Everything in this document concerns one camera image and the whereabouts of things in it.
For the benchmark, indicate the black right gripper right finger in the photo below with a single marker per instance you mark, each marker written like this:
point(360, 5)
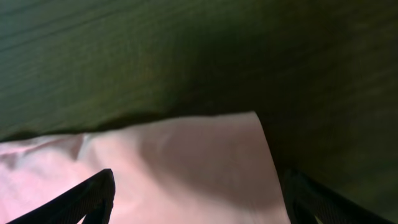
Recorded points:
point(309, 202)

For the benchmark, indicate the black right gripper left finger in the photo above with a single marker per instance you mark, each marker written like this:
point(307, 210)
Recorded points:
point(90, 202)

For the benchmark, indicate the salmon pink shirt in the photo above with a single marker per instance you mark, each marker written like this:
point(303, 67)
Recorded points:
point(212, 169)

